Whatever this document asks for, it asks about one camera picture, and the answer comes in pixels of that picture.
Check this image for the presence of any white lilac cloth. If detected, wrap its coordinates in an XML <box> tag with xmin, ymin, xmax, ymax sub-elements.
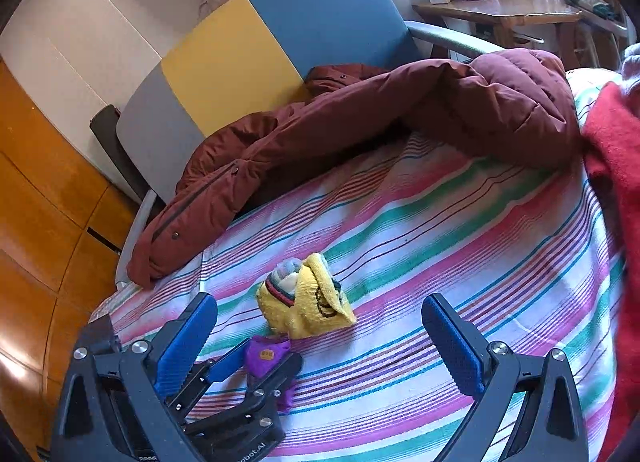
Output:
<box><xmin>620</xmin><ymin>42</ymin><xmax>640</xmax><ymax>107</ymax></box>

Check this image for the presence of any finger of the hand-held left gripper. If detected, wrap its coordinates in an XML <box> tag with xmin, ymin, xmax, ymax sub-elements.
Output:
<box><xmin>220</xmin><ymin>353</ymin><xmax>305</xmax><ymax>425</ymax></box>
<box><xmin>166</xmin><ymin>339</ymin><xmax>253</xmax><ymax>410</ymax></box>

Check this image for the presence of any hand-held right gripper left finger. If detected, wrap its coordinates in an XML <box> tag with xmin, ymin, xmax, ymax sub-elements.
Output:
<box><xmin>52</xmin><ymin>292</ymin><xmax>218</xmax><ymax>462</ymax></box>

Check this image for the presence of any striped bed sheet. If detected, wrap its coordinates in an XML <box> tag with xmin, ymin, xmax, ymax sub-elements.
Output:
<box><xmin>90</xmin><ymin>69</ymin><xmax>626</xmax><ymax>462</ymax></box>

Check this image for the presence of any yellow sock bundle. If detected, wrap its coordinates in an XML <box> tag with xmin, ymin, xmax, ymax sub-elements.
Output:
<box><xmin>256</xmin><ymin>253</ymin><xmax>357</xmax><ymax>340</ymax></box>

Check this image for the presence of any red blanket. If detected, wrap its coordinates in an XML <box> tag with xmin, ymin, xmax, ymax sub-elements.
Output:
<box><xmin>582</xmin><ymin>82</ymin><xmax>640</xmax><ymax>462</ymax></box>

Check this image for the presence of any orange wooden wardrobe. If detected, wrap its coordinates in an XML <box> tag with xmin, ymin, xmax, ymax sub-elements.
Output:
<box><xmin>0</xmin><ymin>56</ymin><xmax>138</xmax><ymax>443</ymax></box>

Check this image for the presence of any wooden desk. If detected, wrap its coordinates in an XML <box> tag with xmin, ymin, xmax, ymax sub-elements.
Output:
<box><xmin>412</xmin><ymin>0</ymin><xmax>583</xmax><ymax>62</ymax></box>

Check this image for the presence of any purple snack packet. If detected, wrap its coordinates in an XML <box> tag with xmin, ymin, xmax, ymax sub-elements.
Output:
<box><xmin>244</xmin><ymin>335</ymin><xmax>298</xmax><ymax>415</ymax></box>

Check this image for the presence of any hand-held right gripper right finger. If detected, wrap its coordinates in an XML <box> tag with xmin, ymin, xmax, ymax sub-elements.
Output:
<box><xmin>421</xmin><ymin>293</ymin><xmax>591</xmax><ymax>462</ymax></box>

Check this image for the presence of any maroon puffer jacket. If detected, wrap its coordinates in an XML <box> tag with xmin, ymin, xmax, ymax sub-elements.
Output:
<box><xmin>127</xmin><ymin>49</ymin><xmax>583</xmax><ymax>287</ymax></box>

